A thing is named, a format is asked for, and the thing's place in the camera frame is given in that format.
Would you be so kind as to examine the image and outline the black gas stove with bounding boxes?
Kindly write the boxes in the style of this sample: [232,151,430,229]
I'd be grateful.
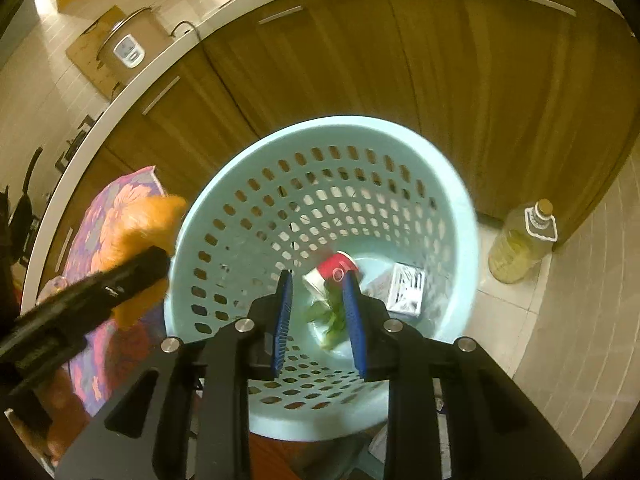
[54,114,97,172]

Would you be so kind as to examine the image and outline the light blue perforated basket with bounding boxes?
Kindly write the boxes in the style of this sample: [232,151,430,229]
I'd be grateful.
[165,115,482,443]

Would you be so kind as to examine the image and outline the white printed box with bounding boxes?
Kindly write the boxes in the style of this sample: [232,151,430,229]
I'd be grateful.
[386,262,426,317]

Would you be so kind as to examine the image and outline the black power cable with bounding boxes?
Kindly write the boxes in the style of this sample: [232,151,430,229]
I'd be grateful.
[170,20,263,138]

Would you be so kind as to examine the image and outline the grey crumpled wrapper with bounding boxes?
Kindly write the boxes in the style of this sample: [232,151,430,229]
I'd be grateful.
[362,275,394,302]

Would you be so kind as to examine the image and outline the wooden cutting board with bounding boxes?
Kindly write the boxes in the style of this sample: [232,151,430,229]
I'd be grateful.
[65,5,132,102]

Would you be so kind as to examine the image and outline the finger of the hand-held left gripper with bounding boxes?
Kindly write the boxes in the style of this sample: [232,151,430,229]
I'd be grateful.
[62,246,172,322]

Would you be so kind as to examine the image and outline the white crumpled carton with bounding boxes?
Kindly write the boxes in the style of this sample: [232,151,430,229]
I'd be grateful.
[302,267,332,307]

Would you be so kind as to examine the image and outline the cooking oil bottle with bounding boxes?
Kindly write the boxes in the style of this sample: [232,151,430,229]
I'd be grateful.
[488,199,559,285]

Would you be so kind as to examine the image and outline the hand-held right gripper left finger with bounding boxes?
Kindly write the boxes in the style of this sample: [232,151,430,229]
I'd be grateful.
[54,269,294,480]

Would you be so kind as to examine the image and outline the wooden base cabinet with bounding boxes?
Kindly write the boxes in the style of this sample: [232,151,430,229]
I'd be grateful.
[37,0,640,321]

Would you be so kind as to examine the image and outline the black wok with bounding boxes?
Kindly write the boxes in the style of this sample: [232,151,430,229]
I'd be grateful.
[8,146,45,267]

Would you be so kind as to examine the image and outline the beige rice cooker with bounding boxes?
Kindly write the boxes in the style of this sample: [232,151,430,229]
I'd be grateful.
[97,6,174,85]

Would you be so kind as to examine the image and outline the green vegetable leaves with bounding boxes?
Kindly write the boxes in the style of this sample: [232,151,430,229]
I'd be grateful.
[305,284,352,352]

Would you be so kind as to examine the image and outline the red paper cup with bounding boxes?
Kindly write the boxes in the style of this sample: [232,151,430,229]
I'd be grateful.
[320,251,362,284]

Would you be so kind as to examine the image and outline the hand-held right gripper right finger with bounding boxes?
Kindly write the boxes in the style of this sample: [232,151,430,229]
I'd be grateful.
[341,271,585,480]

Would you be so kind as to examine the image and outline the floral printed cloth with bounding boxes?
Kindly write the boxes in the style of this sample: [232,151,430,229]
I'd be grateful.
[37,166,174,419]

